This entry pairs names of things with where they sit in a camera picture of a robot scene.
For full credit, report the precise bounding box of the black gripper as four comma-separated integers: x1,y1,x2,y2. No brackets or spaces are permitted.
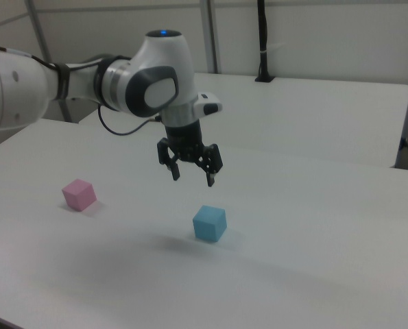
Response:
156,119,224,188

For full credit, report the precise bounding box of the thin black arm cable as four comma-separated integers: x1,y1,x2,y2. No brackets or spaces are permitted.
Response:
97,105,162,136

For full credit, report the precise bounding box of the pink foam cube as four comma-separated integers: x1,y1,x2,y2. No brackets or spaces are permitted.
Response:
61,178,98,212

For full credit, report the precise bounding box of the black camera pole with base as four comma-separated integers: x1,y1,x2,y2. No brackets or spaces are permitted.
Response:
254,0,276,84

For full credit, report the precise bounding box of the blue foam cube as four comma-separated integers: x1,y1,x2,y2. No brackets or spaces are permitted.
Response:
192,204,228,243

